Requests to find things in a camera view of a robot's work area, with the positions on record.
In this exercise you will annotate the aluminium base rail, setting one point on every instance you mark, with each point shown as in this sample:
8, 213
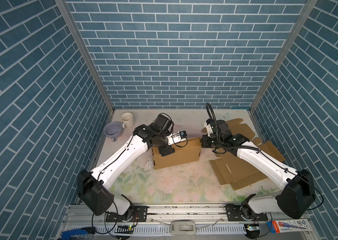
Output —
214, 221

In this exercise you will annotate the aluminium corner post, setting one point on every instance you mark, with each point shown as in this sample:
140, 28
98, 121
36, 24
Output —
295, 30
72, 26

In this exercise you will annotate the white red blue tube box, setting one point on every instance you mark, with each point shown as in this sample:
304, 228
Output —
286, 226

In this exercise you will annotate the grey plastic clamp handle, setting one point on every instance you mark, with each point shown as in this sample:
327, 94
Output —
183, 228

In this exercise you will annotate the brown cardboard box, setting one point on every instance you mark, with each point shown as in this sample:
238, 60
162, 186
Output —
242, 167
190, 153

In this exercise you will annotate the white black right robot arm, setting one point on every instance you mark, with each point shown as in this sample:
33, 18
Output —
297, 191

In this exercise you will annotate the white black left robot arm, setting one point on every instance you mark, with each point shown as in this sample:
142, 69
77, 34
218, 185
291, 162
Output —
93, 187

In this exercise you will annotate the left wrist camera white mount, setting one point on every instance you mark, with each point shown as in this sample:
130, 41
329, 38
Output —
178, 137

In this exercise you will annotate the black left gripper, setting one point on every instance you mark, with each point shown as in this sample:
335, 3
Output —
167, 150

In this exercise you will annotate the cream ceramic mug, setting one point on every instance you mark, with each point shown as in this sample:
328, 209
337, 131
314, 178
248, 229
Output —
128, 120

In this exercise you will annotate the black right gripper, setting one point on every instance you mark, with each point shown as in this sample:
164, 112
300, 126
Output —
204, 141

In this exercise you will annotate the blue black tool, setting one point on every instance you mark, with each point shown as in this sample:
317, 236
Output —
78, 234

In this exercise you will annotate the aluminium corner post right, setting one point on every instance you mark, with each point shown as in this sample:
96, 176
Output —
295, 30

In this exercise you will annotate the aluminium corner post left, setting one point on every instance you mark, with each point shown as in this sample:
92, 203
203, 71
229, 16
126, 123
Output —
72, 26

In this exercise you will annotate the lavender ceramic bowl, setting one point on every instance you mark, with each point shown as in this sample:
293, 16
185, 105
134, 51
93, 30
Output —
113, 131

